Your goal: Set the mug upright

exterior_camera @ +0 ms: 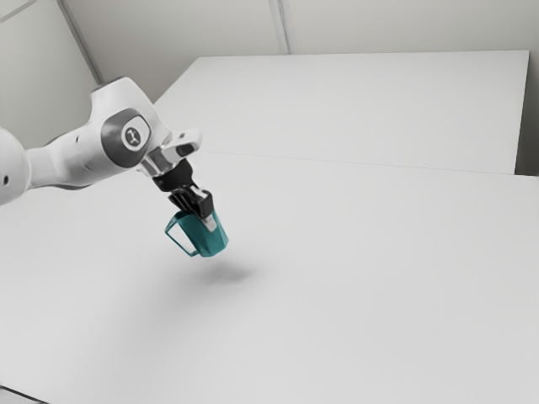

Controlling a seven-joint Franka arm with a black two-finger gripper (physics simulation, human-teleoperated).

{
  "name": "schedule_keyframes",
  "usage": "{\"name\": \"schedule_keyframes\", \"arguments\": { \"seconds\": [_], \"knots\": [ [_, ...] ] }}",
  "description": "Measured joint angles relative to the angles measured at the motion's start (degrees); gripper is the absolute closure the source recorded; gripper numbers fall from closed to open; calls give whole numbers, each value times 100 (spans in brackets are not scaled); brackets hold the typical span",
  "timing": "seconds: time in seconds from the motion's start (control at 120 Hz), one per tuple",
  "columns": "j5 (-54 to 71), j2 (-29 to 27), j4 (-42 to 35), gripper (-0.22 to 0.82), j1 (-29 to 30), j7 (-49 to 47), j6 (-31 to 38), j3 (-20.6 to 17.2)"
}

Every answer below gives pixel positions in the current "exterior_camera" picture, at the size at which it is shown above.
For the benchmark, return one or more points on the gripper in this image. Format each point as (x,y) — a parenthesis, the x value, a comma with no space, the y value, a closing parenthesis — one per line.
(176,177)

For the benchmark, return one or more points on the teal faceted mug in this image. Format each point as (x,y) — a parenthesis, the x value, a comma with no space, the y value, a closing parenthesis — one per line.
(206,240)

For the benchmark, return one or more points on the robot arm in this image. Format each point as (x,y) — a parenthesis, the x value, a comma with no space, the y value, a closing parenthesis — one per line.
(63,155)

